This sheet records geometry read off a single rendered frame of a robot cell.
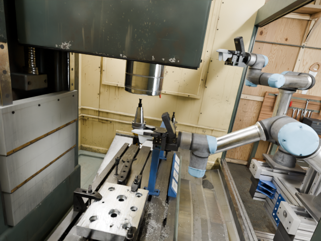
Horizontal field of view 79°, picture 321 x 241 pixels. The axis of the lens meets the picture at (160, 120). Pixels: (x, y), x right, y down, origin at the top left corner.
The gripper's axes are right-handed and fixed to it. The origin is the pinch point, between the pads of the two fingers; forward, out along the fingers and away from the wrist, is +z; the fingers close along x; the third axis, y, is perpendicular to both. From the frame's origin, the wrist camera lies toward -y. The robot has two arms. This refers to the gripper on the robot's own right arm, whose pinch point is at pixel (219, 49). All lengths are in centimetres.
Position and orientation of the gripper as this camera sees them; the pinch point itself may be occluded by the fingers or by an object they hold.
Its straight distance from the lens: 116.5
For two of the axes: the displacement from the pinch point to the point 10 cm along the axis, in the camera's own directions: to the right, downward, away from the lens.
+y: -1.3, 9.5, 2.9
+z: -9.2, 0.0, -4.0
